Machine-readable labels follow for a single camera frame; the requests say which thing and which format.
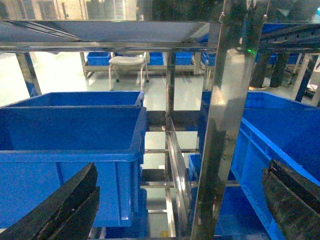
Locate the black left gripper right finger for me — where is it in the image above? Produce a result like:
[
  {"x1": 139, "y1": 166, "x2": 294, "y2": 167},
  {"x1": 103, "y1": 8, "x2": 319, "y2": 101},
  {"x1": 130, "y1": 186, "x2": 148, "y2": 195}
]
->
[{"x1": 262, "y1": 159, "x2": 320, "y2": 240}]

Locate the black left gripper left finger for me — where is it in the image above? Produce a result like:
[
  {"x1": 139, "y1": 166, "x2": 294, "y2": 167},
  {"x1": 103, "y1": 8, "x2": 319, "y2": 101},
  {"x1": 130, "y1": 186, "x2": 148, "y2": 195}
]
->
[{"x1": 0, "y1": 162, "x2": 100, "y2": 240}]

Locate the blue crate left near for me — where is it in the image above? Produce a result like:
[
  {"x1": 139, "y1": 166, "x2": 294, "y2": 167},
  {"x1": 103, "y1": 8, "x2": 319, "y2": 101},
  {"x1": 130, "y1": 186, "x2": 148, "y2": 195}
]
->
[{"x1": 0, "y1": 105, "x2": 147, "y2": 229}]

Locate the blue crate right large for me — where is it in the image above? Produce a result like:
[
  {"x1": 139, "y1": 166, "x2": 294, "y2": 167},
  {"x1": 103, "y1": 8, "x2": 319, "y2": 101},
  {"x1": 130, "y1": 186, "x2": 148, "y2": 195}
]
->
[{"x1": 191, "y1": 90, "x2": 320, "y2": 240}]

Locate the blue crate left behind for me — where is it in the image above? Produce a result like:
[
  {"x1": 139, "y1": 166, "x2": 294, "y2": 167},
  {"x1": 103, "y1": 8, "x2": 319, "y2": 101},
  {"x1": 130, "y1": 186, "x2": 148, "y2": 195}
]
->
[{"x1": 7, "y1": 91, "x2": 145, "y2": 107}]

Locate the white stool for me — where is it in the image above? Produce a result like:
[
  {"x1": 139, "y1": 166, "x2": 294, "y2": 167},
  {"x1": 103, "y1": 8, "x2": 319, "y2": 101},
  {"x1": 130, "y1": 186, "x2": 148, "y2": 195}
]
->
[{"x1": 108, "y1": 52, "x2": 150, "y2": 91}]

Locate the steel shelf frame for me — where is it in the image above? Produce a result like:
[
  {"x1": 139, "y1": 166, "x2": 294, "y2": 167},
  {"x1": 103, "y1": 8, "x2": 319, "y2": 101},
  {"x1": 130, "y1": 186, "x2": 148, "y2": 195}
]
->
[{"x1": 0, "y1": 0, "x2": 320, "y2": 240}]

